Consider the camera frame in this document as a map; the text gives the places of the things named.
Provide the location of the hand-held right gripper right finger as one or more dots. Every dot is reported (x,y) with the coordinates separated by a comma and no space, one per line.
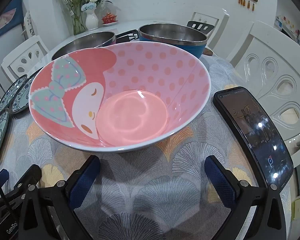
(218,180)

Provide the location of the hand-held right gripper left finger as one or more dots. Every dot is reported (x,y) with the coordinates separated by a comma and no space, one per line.
(85,180)

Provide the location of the pink cartoon polka-dot bowl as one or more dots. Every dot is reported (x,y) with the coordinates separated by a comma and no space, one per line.
(140,80)

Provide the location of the red steel bowl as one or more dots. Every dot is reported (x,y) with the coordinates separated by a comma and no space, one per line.
(85,42)

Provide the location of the black smartphone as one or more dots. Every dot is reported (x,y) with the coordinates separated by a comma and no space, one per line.
(255,130)

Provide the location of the grey fan-pattern tablecloth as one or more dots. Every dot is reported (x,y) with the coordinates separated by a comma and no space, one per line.
(150,180)

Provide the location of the white dining chair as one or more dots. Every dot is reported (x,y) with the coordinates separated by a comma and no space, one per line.
(17,55)
(215,15)
(265,42)

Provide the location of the blue steel bowl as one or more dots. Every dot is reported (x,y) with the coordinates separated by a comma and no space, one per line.
(180,48)

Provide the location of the white carved chair back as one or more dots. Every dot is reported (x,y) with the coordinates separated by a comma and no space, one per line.
(28,25)

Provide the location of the clear glass vase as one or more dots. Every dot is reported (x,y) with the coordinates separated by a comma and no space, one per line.
(78,23)

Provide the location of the black slotted tool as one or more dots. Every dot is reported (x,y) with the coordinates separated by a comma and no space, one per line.
(189,24)

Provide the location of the white ceramic vase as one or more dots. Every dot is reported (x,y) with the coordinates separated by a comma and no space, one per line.
(91,20)

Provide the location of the red lidded tea cup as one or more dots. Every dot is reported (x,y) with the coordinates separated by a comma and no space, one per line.
(109,19)

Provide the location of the blue cloth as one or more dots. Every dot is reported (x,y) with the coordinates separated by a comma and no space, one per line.
(5,12)

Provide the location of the wall shelf with colourful items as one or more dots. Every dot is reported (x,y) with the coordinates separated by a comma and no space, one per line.
(290,27)

